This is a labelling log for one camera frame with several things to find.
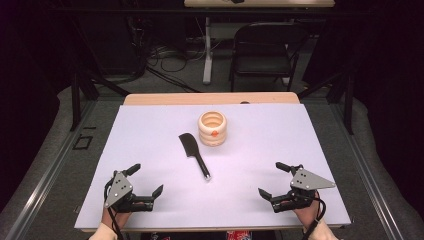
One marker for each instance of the person's left hand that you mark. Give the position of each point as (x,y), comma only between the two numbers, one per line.
(110,218)

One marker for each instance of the aluminium floor rail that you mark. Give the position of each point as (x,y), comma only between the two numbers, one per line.
(366,173)
(43,186)

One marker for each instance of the table with white legs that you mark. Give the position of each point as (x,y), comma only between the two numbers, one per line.
(207,66)

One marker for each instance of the dark brown comb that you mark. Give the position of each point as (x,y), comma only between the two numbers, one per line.
(191,146)

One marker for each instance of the black curtain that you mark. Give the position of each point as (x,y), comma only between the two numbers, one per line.
(26,66)
(386,83)

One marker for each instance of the black metal stand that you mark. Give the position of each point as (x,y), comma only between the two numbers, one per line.
(348,100)
(76,100)

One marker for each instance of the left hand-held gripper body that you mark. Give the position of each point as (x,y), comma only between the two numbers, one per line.
(118,191)

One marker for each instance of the black horizontal metal bar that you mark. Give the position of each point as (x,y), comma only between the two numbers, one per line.
(133,11)

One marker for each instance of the black folding chair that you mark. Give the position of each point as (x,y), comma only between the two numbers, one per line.
(260,63)

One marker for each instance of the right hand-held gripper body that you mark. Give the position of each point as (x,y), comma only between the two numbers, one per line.
(308,181)

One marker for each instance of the red patterned cloth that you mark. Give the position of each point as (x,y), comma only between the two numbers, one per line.
(238,235)

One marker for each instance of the person's right hand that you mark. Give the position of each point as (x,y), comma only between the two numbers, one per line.
(310,215)

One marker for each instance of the wooden work table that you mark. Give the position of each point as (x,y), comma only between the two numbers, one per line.
(200,99)

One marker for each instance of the white board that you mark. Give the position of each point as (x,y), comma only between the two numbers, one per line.
(253,160)

